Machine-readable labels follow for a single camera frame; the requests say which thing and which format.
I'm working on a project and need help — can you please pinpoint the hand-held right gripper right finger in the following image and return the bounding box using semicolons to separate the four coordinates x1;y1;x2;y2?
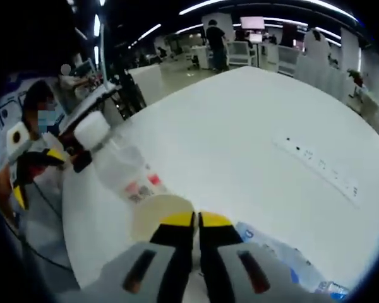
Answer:
198;211;304;303

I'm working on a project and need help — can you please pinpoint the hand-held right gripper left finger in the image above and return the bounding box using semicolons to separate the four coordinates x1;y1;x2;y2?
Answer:
94;211;197;303

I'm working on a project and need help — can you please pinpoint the clear water bottle item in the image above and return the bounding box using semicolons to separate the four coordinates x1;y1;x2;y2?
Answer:
73;112;179;208

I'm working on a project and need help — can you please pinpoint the clear bag with blue item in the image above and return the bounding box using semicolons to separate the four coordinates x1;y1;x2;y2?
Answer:
234;220;351;299

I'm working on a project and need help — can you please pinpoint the white tabletop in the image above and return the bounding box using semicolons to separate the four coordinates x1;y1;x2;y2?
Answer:
61;65;379;303

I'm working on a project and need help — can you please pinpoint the person's striped shirt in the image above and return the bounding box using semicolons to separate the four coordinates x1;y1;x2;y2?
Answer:
0;132;66;190

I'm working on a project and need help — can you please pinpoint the small black object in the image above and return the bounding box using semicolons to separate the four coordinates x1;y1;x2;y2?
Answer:
71;150;93;174

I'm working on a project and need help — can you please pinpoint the person's head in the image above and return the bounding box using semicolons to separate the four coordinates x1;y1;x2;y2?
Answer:
21;80;64;143

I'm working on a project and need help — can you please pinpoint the black office chair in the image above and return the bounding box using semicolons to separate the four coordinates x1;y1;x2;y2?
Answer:
112;64;148;122

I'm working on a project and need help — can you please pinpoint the recessed white power strip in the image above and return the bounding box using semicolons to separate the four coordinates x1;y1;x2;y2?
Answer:
270;134;361;208

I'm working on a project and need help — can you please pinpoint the green potted plant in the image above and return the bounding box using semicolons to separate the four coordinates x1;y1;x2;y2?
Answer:
346;68;366;88

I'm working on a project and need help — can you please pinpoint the pink-lit monitor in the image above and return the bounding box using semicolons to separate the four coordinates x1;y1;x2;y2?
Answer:
239;16;266;42

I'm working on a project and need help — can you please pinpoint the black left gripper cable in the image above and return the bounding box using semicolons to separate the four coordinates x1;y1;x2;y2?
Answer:
17;181;75;274

